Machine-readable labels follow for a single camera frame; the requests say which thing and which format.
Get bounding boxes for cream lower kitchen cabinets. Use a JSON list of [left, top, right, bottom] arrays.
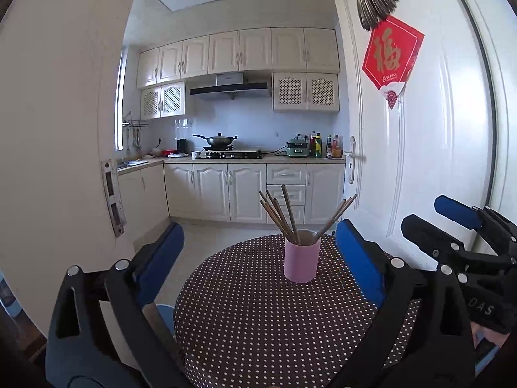
[[117, 161, 347, 227]]

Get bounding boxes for cream upper kitchen cabinets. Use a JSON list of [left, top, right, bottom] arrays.
[[136, 27, 340, 89]]

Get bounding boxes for round polka dot table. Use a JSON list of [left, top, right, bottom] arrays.
[[174, 233, 423, 388]]

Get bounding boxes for green electric cooker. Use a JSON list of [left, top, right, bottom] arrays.
[[286, 135, 311, 158]]

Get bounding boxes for range hood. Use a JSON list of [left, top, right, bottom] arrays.
[[189, 72, 270, 101]]

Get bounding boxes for metal door strike plate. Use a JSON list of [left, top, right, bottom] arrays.
[[101, 159, 127, 238]]

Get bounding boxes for pink cup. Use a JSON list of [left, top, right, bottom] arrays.
[[284, 230, 322, 284]]

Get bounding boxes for red paper door decoration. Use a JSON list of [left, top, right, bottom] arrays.
[[361, 16, 425, 111]]

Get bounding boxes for metal door handle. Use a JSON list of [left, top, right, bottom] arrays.
[[343, 135, 366, 184]]

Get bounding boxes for cream lattice door cabinet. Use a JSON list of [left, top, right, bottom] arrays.
[[272, 72, 340, 113], [140, 81, 186, 121]]

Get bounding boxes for gas stove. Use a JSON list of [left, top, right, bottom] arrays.
[[201, 149, 265, 159]]

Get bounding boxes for kitchen window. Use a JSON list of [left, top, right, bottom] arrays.
[[114, 46, 127, 152]]

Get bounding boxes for light blue plastic object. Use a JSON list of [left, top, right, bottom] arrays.
[[155, 303, 177, 338]]

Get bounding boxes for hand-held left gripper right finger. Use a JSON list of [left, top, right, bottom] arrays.
[[335, 218, 477, 388]]

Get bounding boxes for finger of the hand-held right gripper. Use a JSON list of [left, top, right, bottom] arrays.
[[434, 195, 517, 252], [401, 213, 514, 270]]

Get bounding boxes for person's right hand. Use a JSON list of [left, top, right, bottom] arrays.
[[482, 327, 513, 351]]

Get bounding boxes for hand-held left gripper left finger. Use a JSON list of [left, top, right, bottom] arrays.
[[45, 221, 185, 388]]

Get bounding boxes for wall utensil rack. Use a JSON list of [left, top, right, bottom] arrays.
[[122, 111, 149, 156]]

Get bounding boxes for black wok with lid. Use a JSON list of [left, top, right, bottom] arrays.
[[192, 132, 239, 149]]

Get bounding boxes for cream cabinet drawer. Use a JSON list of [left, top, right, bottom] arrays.
[[267, 164, 307, 185], [267, 206, 305, 224], [267, 185, 306, 207]]

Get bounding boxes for cream kitchen cabinets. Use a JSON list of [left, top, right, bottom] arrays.
[[117, 161, 347, 227], [136, 27, 340, 89]]

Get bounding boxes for bunch of wooden chopsticks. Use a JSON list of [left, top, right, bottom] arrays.
[[258, 185, 358, 246]]

